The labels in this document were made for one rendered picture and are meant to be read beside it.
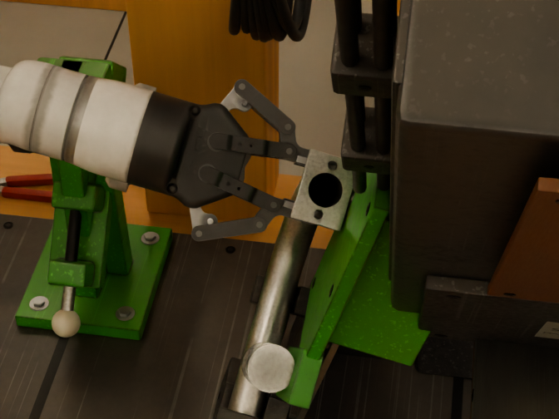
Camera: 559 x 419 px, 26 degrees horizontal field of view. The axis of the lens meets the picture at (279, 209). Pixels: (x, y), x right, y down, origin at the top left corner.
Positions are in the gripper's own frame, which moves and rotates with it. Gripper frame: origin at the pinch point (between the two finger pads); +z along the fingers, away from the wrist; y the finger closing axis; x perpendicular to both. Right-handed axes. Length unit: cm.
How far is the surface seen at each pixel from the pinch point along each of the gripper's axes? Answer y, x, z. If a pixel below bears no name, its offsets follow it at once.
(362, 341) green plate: -10.3, -3.4, 6.7
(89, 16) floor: 35, 231, -50
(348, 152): 1.9, -21.4, -0.3
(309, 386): -14.8, -3.0, 3.8
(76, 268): -13.0, 21.3, -17.6
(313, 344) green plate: -11.5, -3.9, 3.1
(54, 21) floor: 31, 230, -58
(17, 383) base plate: -25.6, 23.7, -20.2
